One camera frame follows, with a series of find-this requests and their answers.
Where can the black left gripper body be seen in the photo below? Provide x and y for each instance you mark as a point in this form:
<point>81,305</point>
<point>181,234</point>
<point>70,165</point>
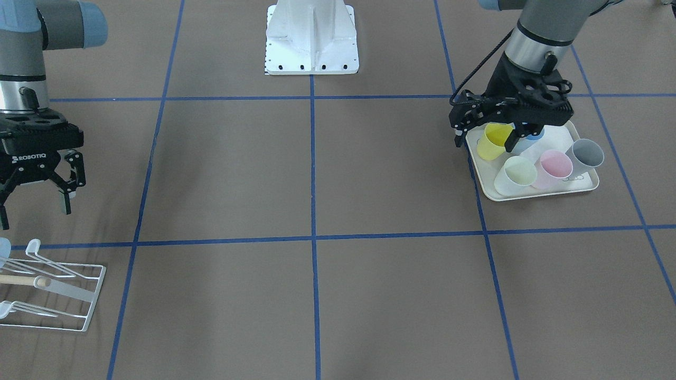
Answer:
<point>499,78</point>

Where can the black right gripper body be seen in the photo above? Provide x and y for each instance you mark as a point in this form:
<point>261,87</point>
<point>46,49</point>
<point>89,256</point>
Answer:
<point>33,158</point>

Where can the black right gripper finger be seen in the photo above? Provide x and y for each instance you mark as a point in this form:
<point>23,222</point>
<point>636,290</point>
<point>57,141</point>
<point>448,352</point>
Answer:
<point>77,178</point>
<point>4,211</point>

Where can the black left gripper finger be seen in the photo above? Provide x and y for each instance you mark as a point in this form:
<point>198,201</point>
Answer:
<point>513,138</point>
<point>462,127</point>

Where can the light blue plastic cup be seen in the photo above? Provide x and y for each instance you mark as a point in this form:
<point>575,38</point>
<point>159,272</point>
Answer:
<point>5,251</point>

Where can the grey plastic cup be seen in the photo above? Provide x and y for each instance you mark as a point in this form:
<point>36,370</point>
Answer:
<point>585,155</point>

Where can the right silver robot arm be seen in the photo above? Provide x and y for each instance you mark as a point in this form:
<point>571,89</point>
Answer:
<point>28,28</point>

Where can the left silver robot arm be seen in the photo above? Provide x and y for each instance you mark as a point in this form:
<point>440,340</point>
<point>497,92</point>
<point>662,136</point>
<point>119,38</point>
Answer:
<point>543,28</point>

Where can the yellow plastic cup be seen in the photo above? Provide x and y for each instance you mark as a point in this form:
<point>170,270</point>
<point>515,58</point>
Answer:
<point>492,143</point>

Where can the pale green plastic cup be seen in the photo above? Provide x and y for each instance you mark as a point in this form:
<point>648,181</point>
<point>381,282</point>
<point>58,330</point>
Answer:
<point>516,174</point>

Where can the pink plastic cup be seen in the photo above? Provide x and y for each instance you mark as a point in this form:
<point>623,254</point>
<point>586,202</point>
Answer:
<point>552,167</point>

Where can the cream plastic serving tray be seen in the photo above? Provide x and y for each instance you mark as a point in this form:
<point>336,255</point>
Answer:
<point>557,138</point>

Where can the white wire cup rack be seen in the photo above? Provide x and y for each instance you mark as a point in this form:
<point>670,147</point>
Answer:
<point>39,293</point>

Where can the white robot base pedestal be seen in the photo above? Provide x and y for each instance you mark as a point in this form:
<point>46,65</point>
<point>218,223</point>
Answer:
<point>311,38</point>

